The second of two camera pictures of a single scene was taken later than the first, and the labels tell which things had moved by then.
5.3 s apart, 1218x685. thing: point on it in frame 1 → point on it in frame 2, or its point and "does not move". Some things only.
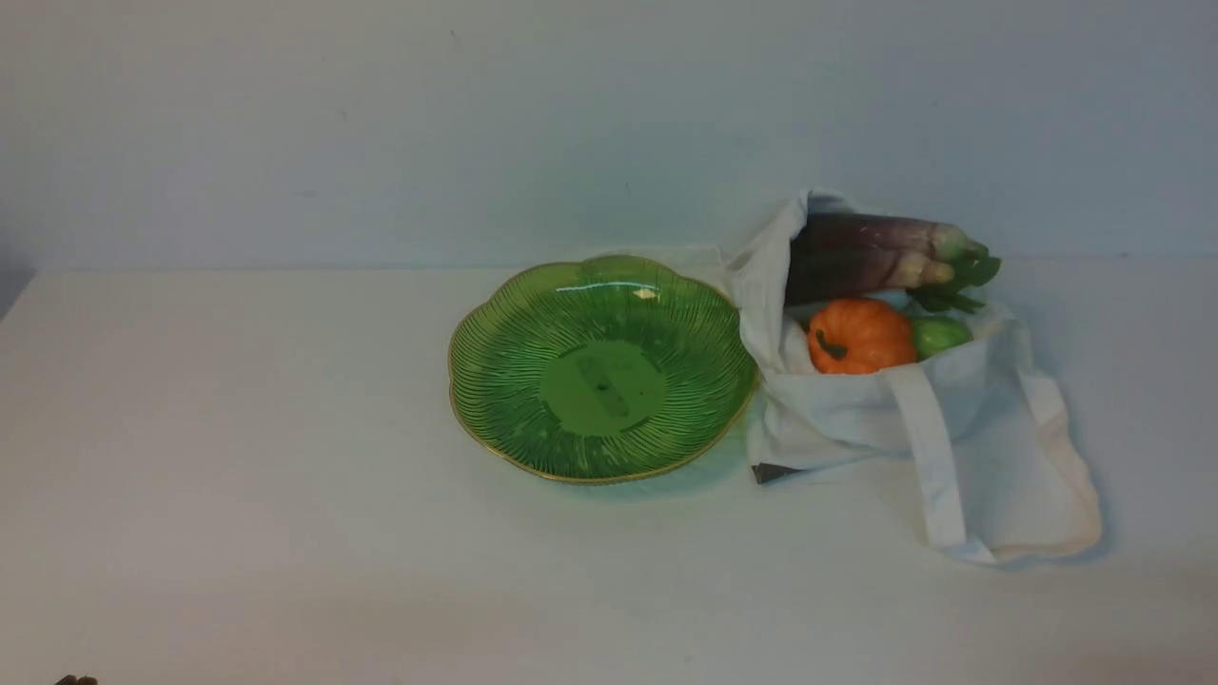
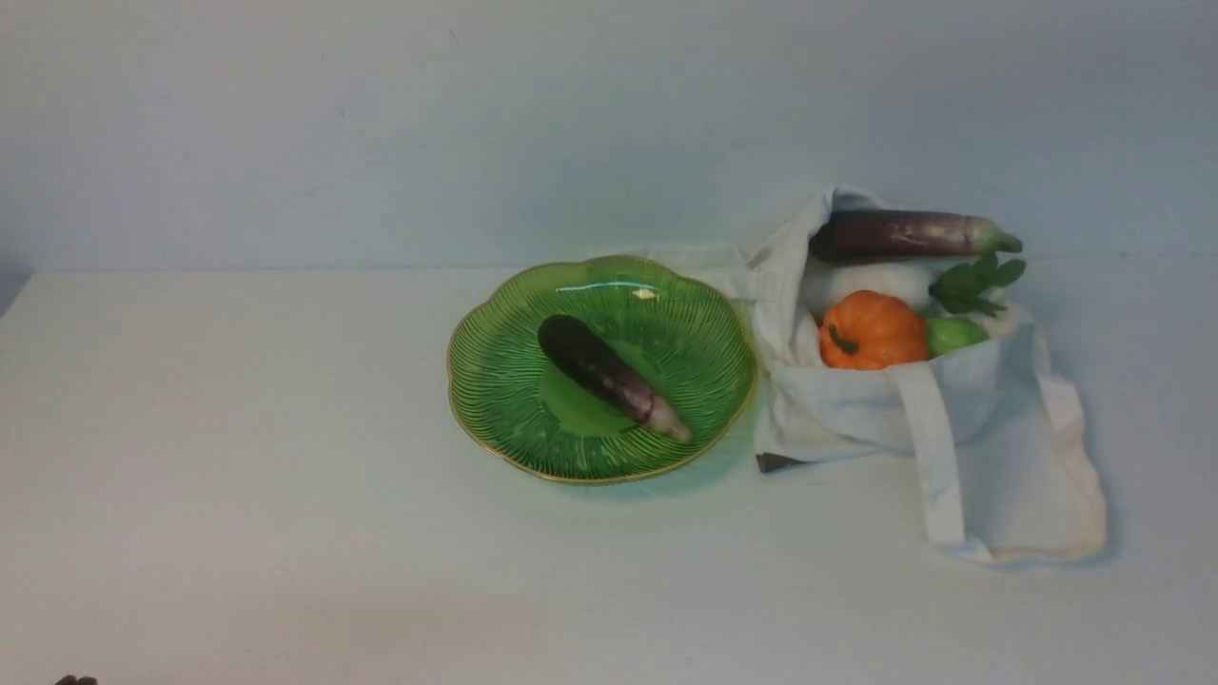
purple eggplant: x=815 y=275 → x=571 y=344
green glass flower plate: x=604 y=369 does not move
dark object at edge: x=80 y=680 does not move
